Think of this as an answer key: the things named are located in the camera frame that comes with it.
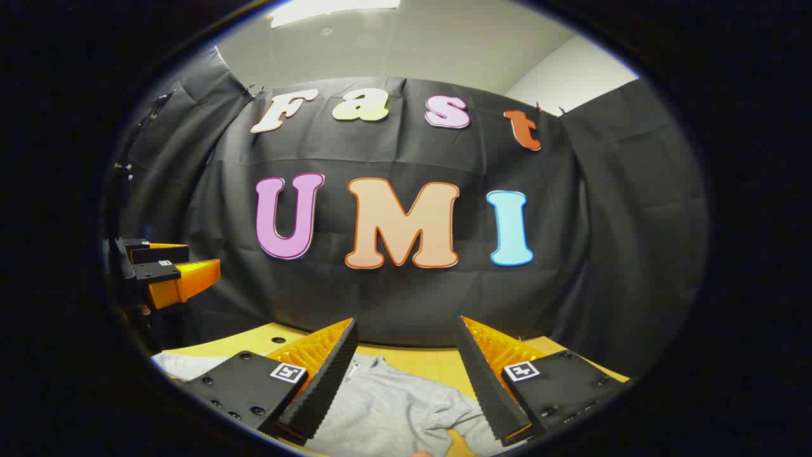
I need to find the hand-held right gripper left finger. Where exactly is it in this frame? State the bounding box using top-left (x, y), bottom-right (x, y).
top-left (184, 317), bottom-right (360, 446)

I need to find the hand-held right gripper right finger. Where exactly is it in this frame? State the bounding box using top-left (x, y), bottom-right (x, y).
top-left (455, 315), bottom-right (632, 447)

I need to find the black backdrop cloth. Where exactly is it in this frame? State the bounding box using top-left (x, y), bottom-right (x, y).
top-left (105, 48), bottom-right (709, 379)

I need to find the grey zip-neck sweatshirt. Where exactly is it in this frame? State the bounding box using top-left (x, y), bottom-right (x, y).
top-left (152, 352), bottom-right (508, 457)

